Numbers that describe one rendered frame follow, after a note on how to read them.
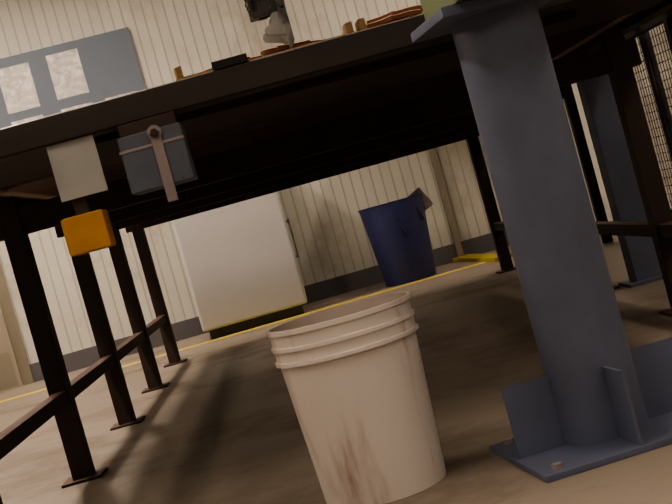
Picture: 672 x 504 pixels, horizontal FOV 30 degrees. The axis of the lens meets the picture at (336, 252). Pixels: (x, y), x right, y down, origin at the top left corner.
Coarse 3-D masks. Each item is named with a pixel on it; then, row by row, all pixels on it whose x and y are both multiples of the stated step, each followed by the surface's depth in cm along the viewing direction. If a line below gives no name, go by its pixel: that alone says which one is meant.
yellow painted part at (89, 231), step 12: (84, 204) 262; (84, 216) 259; (96, 216) 259; (108, 216) 266; (72, 228) 259; (84, 228) 259; (96, 228) 259; (108, 228) 261; (72, 240) 259; (84, 240) 259; (96, 240) 259; (108, 240) 259; (72, 252) 259; (84, 252) 259
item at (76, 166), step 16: (64, 144) 261; (80, 144) 261; (64, 160) 261; (80, 160) 261; (96, 160) 261; (64, 176) 261; (80, 176) 261; (96, 176) 261; (64, 192) 261; (80, 192) 261; (96, 192) 261
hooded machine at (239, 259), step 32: (192, 224) 761; (224, 224) 762; (256, 224) 764; (288, 224) 774; (192, 256) 761; (224, 256) 763; (256, 256) 764; (288, 256) 766; (192, 288) 761; (224, 288) 763; (256, 288) 765; (288, 288) 766; (224, 320) 763; (256, 320) 769
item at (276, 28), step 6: (276, 12) 280; (270, 18) 280; (276, 18) 280; (270, 24) 279; (276, 24) 279; (282, 24) 279; (288, 24) 278; (264, 30) 279; (270, 30) 279; (276, 30) 279; (282, 30) 279; (288, 30) 278; (288, 36) 278; (288, 42) 279
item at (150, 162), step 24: (144, 120) 260; (168, 120) 260; (120, 144) 259; (144, 144) 259; (168, 144) 259; (144, 168) 259; (168, 168) 258; (192, 168) 260; (144, 192) 263; (168, 192) 259
